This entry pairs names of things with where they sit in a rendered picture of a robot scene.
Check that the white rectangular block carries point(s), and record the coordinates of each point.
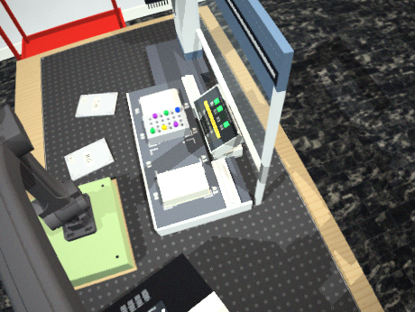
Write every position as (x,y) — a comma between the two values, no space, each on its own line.
(183,185)

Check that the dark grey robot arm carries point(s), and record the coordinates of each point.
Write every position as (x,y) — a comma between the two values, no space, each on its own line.
(30,270)

